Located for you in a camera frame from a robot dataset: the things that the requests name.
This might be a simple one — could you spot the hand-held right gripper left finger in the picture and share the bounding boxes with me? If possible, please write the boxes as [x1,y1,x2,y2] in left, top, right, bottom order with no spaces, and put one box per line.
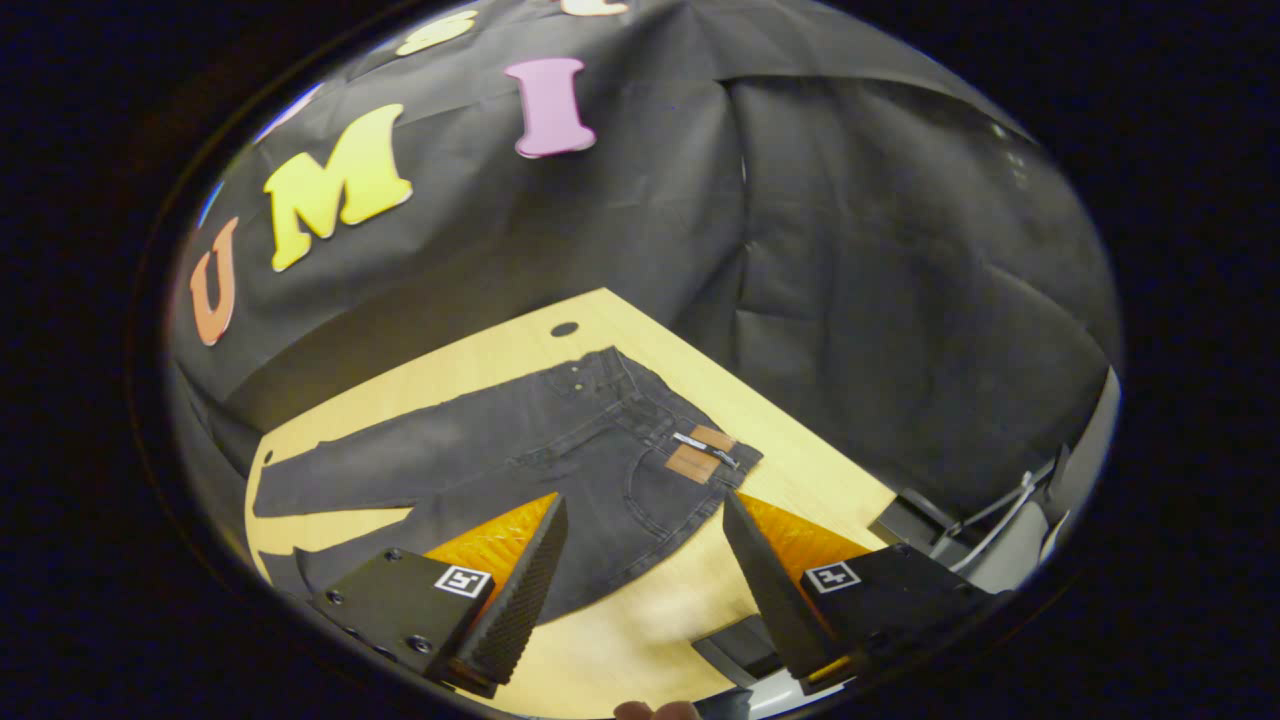
[308,493,569,699]

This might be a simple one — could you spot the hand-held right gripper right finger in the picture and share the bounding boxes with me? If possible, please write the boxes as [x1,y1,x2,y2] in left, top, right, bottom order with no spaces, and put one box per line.
[722,490,1013,697]

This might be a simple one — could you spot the dark grey object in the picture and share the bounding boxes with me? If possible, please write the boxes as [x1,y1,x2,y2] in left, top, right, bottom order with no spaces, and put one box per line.
[693,615,786,691]

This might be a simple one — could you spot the black jeans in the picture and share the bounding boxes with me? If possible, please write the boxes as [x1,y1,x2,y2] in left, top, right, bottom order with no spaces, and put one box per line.
[250,346,764,626]

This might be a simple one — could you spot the black backdrop cloth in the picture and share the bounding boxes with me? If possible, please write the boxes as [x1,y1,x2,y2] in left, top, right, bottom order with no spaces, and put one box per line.
[165,0,1121,521]

